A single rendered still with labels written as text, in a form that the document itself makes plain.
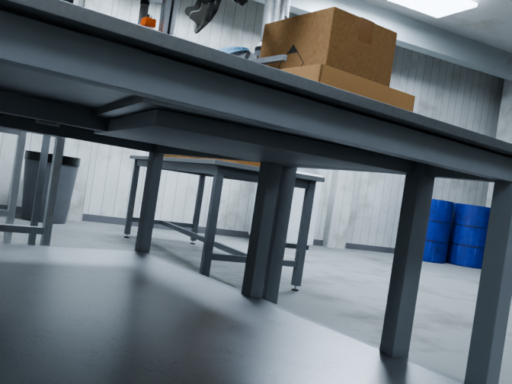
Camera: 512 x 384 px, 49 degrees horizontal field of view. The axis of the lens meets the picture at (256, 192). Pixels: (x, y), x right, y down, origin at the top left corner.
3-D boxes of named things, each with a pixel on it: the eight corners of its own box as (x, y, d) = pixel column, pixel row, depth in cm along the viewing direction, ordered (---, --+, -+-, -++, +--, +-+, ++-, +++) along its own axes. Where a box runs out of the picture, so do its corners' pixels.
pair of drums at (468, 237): (394, 254, 813) (402, 194, 812) (459, 261, 862) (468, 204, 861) (427, 264, 746) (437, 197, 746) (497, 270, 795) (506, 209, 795)
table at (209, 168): (118, 235, 542) (129, 155, 542) (196, 243, 577) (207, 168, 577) (196, 286, 345) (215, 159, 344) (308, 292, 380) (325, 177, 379)
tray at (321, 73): (223, 94, 122) (225, 75, 122) (312, 117, 138) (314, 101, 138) (318, 86, 98) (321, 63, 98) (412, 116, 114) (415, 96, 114)
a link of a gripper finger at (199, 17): (180, 27, 158) (193, -4, 155) (199, 33, 162) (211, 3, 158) (184, 32, 156) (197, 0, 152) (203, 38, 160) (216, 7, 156)
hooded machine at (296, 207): (290, 243, 739) (305, 143, 738) (314, 251, 686) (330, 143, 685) (245, 238, 710) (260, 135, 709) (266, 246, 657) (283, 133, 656)
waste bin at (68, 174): (67, 220, 615) (76, 158, 615) (75, 226, 566) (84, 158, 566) (14, 215, 592) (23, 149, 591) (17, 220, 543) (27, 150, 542)
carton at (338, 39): (250, 115, 166) (264, 24, 166) (312, 129, 180) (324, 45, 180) (318, 113, 142) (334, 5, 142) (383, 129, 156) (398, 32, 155)
